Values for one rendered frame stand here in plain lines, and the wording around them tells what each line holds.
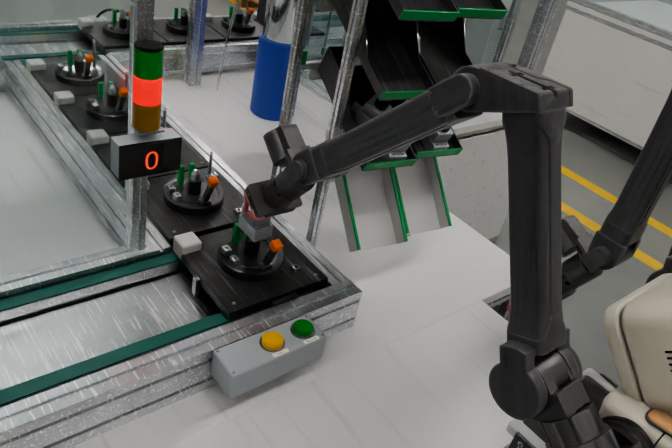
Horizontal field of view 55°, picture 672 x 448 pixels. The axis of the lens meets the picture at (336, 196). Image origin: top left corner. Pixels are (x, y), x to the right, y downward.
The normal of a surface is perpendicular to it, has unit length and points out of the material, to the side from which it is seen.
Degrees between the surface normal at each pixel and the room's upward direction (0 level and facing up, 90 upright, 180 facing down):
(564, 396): 37
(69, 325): 0
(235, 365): 0
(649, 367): 90
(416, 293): 0
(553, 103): 66
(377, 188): 45
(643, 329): 86
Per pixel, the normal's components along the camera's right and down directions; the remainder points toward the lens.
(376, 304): 0.18, -0.84
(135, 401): 0.61, 0.51
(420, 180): 0.46, -0.22
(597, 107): -0.77, 0.20
